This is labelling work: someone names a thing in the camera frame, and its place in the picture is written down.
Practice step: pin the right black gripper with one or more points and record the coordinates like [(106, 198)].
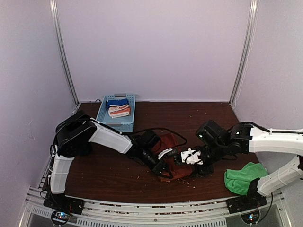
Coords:
[(202, 171)]

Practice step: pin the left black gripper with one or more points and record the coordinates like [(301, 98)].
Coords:
[(159, 167)]

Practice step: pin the dark red towel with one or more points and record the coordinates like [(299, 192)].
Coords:
[(178, 171)]

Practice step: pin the green microfiber towel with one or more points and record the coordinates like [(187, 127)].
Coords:
[(238, 181)]

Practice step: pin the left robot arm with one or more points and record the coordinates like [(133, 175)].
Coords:
[(74, 136)]

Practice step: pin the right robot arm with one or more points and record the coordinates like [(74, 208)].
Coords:
[(248, 137)]

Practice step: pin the light blue plastic basket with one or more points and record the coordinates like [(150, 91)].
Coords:
[(123, 124)]

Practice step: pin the orange white rolled towel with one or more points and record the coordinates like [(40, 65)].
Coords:
[(119, 111)]

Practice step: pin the blue rolled towel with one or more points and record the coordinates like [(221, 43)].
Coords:
[(116, 102)]

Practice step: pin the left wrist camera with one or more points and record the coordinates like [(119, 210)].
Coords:
[(150, 139)]

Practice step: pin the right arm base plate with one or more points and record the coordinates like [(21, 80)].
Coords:
[(244, 203)]

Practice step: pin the aluminium front rail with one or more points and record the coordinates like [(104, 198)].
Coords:
[(209, 213)]

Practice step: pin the right aluminium post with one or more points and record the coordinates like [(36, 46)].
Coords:
[(248, 40)]

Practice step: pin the aluminium post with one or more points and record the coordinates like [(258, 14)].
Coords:
[(62, 52), (248, 40)]

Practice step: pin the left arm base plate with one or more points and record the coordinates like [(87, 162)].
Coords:
[(66, 204)]

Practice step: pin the left aluminium post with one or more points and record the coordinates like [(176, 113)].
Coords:
[(62, 52)]

